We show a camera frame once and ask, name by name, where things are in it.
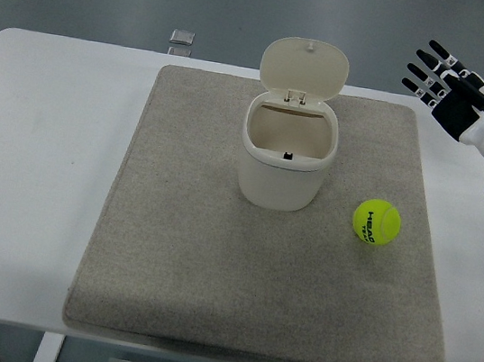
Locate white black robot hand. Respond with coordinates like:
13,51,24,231
394,36,484,148

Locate yellow-green tennis ball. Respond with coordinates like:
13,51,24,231
349,195,405,249

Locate cream lidded plastic bin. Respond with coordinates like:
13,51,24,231
232,32,353,218

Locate beige fabric mat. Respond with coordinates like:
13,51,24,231
58,53,484,362

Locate silver floor plate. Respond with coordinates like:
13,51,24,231
166,45,192,59
170,29,196,45

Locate white table leg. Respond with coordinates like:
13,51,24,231
31,330,66,362

